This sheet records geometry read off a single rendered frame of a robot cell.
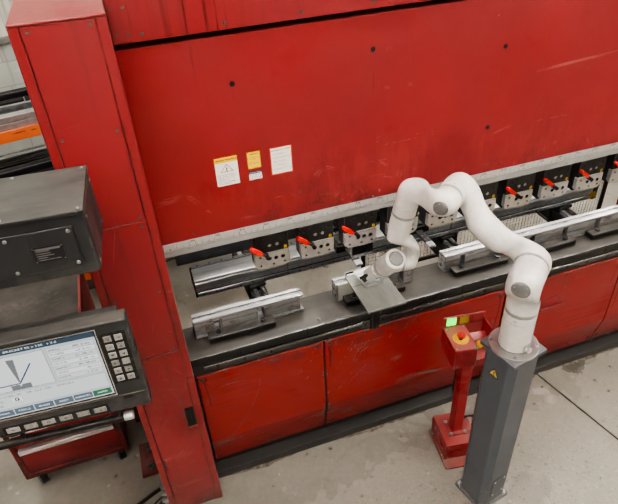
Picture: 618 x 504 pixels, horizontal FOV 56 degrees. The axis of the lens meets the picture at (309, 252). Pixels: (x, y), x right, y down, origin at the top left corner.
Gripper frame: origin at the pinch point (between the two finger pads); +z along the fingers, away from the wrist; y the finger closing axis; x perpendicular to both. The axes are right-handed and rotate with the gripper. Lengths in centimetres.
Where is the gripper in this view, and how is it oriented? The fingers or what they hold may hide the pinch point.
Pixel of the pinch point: (370, 276)
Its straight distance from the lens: 262.9
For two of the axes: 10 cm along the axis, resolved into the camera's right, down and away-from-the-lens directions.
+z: -2.2, 2.7, 9.4
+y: -9.2, 2.6, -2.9
